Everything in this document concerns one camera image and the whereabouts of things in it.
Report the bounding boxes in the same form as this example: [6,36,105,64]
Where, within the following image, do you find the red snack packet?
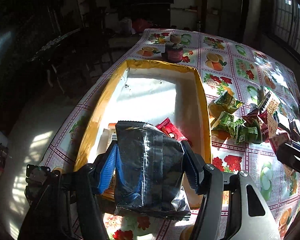
[156,117,193,146]
[242,108,268,135]

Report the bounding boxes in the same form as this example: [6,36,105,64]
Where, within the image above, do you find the yellow cardboard box tray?
[73,58,212,209]

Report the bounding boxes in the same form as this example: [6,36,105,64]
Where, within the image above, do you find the small red packet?
[269,131,292,154]

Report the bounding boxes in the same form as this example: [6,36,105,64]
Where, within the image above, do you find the silver foil snack bag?
[114,121,191,220]

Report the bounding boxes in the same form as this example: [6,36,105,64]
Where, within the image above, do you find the floral fruit-print tablecloth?
[38,28,300,240]

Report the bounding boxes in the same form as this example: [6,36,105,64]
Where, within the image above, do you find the small grey electric motor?
[24,164,62,205]

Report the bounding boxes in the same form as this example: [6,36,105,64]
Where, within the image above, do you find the long orange cracker pack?
[100,123,117,201]

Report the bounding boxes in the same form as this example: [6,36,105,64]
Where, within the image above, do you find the green tea snack packet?
[208,91,244,118]

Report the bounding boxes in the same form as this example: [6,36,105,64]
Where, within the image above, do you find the dark jar with pink label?
[164,34,184,63]

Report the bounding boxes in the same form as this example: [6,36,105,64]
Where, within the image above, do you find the red plastic bag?
[132,18,152,33]

